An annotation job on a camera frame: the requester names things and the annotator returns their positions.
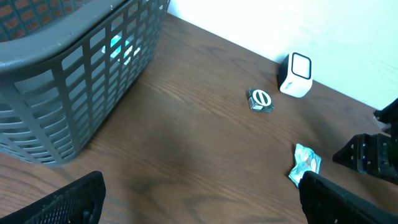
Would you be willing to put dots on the white barcode scanner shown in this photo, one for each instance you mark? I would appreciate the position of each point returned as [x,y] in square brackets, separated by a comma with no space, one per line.
[295,75]

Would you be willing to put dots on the green round-label ointment box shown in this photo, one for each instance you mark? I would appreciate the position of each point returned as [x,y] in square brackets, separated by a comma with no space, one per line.
[259,100]

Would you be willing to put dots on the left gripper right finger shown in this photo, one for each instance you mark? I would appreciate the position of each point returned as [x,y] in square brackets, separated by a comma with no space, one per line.
[325,202]

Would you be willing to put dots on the grey plastic mesh basket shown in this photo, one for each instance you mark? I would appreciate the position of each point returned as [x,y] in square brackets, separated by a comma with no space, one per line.
[65,64]

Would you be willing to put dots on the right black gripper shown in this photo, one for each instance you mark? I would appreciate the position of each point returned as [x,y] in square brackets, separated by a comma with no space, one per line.
[374,155]

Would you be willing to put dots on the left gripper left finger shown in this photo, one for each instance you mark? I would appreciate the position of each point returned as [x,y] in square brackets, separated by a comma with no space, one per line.
[78,202]

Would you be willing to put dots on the teal wet wipes pack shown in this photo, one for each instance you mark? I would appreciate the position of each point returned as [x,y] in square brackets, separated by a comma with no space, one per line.
[305,160]

